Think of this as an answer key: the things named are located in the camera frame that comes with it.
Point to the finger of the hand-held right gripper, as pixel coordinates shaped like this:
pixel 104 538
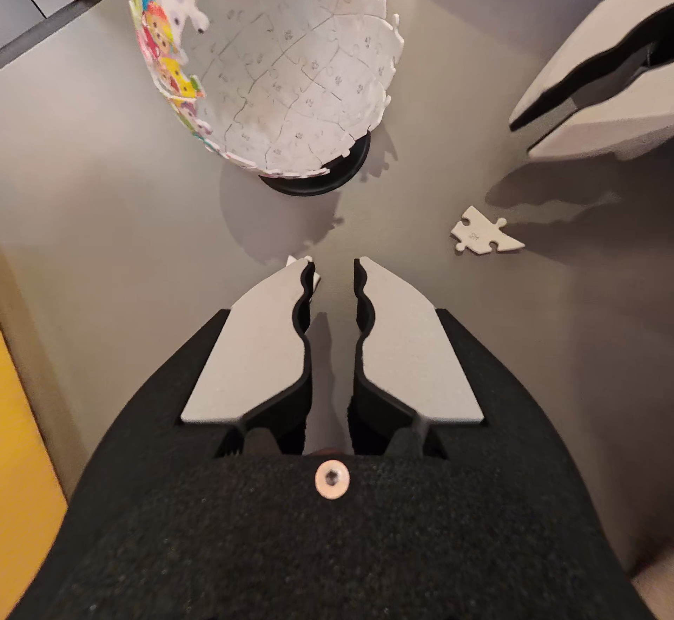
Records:
pixel 621 119
pixel 605 35

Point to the round black ball stand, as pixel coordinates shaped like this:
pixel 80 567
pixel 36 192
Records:
pixel 316 185

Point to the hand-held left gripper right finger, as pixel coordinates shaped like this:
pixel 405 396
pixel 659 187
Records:
pixel 416 362

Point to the white puzzle piece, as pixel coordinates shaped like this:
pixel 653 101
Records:
pixel 482 235
pixel 291 261

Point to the colourful puzzle ball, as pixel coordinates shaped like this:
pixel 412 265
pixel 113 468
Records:
pixel 295 77

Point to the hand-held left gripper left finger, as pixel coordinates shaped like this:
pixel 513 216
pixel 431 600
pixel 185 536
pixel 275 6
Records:
pixel 252 362

